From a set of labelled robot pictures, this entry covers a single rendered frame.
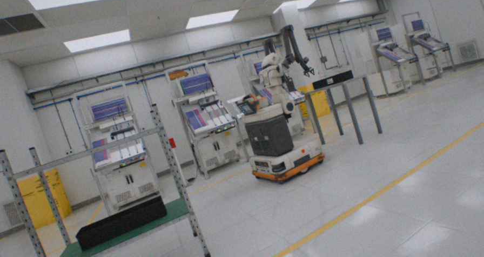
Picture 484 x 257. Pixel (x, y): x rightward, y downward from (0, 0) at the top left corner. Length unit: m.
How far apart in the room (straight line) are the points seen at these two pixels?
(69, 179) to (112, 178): 1.93
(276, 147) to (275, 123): 0.24
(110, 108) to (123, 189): 1.27
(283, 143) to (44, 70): 5.03
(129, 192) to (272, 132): 2.51
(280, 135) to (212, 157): 1.91
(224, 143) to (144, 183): 1.43
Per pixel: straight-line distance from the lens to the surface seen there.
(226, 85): 6.26
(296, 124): 5.03
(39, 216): 5.75
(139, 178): 4.23
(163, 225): 1.80
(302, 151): 2.80
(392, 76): 7.14
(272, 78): 2.97
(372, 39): 7.35
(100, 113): 4.39
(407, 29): 8.38
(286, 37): 3.04
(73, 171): 6.02
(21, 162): 5.71
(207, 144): 4.30
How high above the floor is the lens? 0.91
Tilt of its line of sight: 3 degrees down
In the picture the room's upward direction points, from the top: 18 degrees counter-clockwise
